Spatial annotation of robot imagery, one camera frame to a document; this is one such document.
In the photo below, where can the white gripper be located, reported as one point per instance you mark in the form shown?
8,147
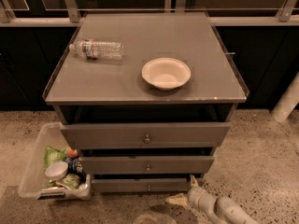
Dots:
196,197

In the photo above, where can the grey bottom drawer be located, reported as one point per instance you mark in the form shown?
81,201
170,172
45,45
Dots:
141,185

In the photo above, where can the grey drawer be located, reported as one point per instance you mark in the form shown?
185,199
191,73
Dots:
146,165
145,135
141,185

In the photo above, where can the grey middle drawer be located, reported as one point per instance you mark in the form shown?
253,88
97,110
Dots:
146,165

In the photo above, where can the grey drawer cabinet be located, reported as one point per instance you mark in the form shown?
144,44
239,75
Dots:
94,92

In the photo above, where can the grey top drawer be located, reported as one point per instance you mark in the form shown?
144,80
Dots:
145,135

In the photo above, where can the dark blue snack bag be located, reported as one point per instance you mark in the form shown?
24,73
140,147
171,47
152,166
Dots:
74,166

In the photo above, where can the green snack packet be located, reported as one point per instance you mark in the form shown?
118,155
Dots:
70,181

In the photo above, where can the white paper bowl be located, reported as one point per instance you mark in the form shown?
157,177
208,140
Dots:
166,73

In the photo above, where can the orange round object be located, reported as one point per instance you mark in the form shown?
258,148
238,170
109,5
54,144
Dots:
72,152

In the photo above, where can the small white bowl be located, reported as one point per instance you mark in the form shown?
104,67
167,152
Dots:
57,170

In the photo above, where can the green chip bag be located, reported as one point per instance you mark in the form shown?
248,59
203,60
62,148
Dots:
52,155

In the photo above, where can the clear plastic storage bin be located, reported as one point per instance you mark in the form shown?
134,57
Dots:
34,184

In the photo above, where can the clear plastic water bottle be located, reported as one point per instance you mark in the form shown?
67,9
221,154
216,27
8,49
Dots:
97,49

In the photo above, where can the metal window frame rail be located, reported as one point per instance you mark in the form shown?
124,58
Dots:
221,12

